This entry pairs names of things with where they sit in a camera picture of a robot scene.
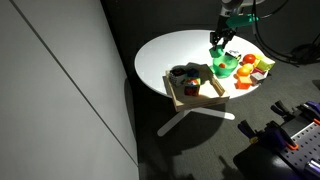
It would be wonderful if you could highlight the black perforated breadboard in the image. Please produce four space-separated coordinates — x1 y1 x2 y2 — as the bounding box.
233 117 320 180

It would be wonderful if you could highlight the orange cube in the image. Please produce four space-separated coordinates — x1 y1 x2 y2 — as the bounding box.
235 76 252 89

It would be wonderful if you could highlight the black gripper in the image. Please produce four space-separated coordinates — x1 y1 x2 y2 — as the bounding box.
210 16 236 47

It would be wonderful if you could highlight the red tomato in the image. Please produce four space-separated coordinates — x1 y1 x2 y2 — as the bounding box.
243 54 256 64

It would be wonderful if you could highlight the small orange ball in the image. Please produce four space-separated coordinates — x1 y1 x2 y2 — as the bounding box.
219 63 226 68

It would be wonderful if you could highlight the purple clamp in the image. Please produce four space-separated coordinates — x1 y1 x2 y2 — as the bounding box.
270 101 320 124
237 120 299 150

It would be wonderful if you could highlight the green plastic bowl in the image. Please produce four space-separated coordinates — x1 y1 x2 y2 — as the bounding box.
211 55 238 78

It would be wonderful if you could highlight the orange fruit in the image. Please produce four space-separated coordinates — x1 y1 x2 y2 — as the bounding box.
236 67 250 76

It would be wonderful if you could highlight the yellow lemon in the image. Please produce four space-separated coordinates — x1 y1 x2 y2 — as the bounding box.
242 63 254 72

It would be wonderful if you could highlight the purple clamp left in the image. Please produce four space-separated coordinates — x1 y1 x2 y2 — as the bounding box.
270 101 320 124

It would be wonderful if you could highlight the light green cube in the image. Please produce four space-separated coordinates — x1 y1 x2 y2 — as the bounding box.
257 57 275 72

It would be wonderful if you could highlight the white round table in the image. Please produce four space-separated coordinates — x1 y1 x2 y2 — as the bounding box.
134 30 257 136

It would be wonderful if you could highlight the magenta block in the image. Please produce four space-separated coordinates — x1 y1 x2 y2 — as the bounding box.
252 67 265 75

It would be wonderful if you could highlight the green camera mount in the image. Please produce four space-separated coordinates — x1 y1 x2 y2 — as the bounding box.
226 14 259 28

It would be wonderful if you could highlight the blue cube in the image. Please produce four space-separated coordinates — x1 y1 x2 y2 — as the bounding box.
187 68 199 78

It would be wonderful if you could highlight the red multicoloured cube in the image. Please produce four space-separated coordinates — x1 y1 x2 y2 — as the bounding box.
184 78 201 96

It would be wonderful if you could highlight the purple clamp right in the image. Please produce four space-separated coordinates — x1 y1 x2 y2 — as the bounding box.
237 120 299 150

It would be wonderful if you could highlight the wooden tray box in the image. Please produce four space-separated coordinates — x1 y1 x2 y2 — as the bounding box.
163 63 229 112

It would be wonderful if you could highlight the black cable bundle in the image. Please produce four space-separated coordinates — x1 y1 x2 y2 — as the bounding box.
251 0 320 65

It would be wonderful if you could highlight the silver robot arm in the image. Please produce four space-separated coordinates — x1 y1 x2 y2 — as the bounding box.
210 0 265 50

